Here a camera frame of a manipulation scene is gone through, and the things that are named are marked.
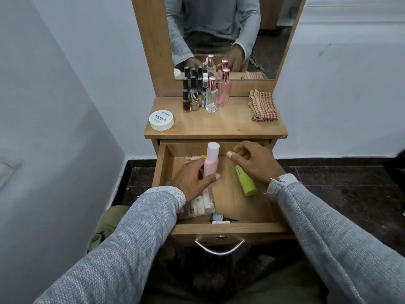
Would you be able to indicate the person's left hand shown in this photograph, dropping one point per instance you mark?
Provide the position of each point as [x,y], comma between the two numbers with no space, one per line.
[186,180]

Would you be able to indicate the person's right hand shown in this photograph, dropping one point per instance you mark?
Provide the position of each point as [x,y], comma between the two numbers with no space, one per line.
[259,161]

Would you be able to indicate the person's right thumb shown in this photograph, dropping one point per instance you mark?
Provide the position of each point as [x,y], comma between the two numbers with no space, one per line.
[235,156]

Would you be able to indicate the person's left thumb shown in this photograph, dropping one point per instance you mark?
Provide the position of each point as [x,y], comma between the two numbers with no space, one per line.
[209,180]

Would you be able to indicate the pink plastic bottle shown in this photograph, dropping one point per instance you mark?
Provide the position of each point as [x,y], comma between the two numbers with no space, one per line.
[211,158]

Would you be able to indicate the person's left forearm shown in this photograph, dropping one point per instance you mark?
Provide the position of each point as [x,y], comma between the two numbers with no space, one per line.
[126,250]

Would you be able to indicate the person's right forearm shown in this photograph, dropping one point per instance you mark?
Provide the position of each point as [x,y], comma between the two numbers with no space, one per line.
[332,237]

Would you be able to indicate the clear bag of small cosmetics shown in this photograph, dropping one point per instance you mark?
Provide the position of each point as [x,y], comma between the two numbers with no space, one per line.
[201,204]

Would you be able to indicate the small cosmetic tube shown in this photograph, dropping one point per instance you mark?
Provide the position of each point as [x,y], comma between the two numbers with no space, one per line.
[193,158]

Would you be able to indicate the wooden drawer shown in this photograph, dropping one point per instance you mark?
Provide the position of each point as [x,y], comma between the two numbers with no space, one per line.
[231,199]

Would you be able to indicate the green plastic bottle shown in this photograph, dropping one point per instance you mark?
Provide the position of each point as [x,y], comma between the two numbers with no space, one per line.
[247,185]

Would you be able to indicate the wooden dressing table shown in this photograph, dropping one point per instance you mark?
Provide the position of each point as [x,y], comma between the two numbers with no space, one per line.
[221,123]

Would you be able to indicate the checked folded cloth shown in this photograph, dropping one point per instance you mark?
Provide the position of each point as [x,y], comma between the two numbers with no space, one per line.
[263,106]

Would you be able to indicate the clear perfume bottle pink cap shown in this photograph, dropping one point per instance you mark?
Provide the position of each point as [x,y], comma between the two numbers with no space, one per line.
[212,98]

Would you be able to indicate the group of nail polish bottles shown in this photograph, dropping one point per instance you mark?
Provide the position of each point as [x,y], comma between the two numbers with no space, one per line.
[189,98]

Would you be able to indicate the white round jar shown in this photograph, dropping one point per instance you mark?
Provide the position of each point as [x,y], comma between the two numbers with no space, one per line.
[161,119]

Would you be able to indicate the person's olive trousers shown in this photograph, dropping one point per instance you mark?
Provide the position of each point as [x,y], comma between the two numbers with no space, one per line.
[107,224]

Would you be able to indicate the mirror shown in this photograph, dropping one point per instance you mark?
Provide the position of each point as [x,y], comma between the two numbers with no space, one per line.
[272,44]

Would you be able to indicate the dark furniture piece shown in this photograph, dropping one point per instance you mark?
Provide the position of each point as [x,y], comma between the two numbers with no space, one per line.
[397,180]

